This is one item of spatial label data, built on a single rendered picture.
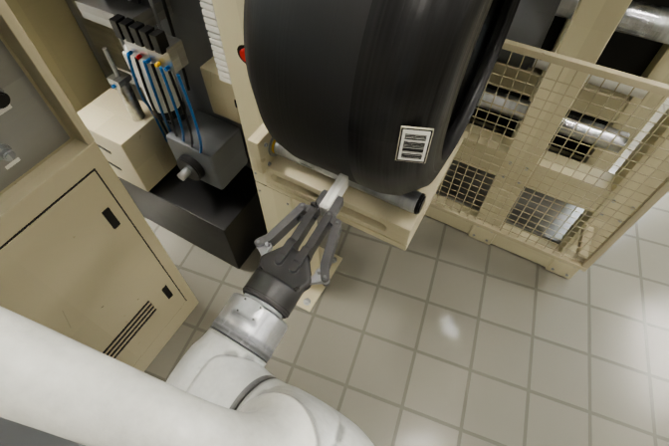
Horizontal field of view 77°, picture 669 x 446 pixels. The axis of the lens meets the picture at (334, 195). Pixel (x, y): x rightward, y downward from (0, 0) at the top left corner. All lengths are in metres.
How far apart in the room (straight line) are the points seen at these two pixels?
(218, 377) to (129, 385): 0.19
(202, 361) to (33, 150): 0.65
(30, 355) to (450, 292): 1.57
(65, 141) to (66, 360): 0.78
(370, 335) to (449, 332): 0.30
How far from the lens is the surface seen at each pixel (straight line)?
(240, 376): 0.54
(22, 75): 1.01
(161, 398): 0.37
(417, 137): 0.53
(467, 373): 1.68
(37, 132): 1.06
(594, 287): 2.02
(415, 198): 0.82
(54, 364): 0.36
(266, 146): 0.90
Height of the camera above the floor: 1.57
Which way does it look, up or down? 53 degrees down
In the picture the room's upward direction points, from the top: straight up
